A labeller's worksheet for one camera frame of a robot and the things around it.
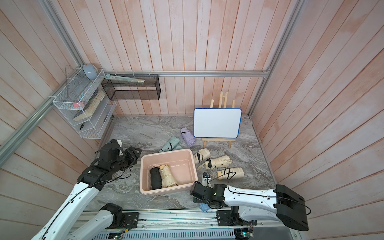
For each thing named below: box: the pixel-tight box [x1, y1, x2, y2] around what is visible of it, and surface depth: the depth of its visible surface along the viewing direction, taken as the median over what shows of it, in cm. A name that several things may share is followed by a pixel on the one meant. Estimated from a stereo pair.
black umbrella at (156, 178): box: [150, 167, 163, 190], surface depth 87 cm
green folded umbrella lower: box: [172, 144, 184, 151], surface depth 100 cm
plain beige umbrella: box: [159, 164, 178, 188], surface depth 85 cm
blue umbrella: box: [199, 203, 211, 212], surface depth 76 cm
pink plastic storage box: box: [139, 149, 198, 195], surface depth 86 cm
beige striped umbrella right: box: [217, 167, 245, 180], surface depth 89 cm
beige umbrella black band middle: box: [205, 155, 233, 169], surface depth 90 cm
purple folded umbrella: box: [180, 127, 196, 147], surface depth 105 cm
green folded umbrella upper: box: [159, 136, 180, 153], surface depth 100 cm
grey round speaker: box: [82, 64, 99, 81], surface depth 84 cm
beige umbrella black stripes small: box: [193, 148, 211, 164], surface depth 96 cm
